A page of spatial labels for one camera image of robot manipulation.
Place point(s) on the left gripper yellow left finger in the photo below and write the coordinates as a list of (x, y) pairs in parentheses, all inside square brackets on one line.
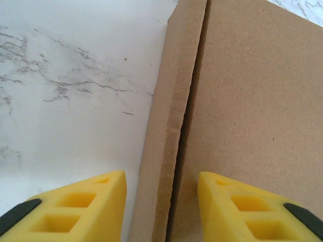
[(101, 216)]

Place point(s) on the brown cardboard box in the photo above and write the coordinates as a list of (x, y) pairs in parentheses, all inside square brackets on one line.
[(239, 100)]

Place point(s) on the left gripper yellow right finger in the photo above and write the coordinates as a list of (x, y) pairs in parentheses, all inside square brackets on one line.
[(227, 221)]

